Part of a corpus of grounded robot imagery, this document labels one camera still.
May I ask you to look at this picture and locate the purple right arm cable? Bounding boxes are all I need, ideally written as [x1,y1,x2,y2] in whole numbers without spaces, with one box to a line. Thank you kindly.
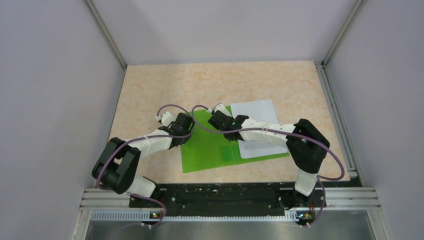
[191,104,346,229]

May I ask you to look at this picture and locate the white printed paper sheet front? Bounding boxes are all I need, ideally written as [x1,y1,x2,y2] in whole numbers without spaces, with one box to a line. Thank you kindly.
[230,99,289,159]

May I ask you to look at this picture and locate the aluminium corner post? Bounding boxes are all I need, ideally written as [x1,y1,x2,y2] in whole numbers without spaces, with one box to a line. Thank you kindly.
[321,0,367,68]
[82,0,128,71]

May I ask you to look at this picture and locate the green plastic clip folder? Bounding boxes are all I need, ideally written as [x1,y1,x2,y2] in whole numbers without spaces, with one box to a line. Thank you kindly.
[180,125,290,174]

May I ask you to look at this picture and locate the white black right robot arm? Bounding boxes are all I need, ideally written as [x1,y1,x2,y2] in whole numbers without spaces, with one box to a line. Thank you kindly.
[207,110,330,210]

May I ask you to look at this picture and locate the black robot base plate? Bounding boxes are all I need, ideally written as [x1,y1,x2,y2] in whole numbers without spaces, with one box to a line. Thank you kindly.
[97,181,362,218]

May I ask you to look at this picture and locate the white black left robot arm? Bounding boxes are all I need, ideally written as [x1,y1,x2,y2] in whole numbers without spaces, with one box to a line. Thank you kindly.
[91,112,194,208]

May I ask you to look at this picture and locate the aluminium corner post left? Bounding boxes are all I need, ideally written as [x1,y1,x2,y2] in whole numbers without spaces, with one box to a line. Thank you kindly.
[82,0,128,71]

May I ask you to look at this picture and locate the aluminium corner post right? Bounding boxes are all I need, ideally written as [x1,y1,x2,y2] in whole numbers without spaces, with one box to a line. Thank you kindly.
[321,0,367,68]

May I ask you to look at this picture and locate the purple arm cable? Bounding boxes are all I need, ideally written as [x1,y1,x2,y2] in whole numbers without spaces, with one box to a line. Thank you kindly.
[191,104,346,229]
[96,104,196,229]

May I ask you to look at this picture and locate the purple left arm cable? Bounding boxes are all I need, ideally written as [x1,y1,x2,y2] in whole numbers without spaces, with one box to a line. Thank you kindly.
[96,104,196,229]

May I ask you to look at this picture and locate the aluminium frame rail front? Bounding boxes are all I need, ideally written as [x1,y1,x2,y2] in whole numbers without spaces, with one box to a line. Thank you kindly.
[71,187,393,240]

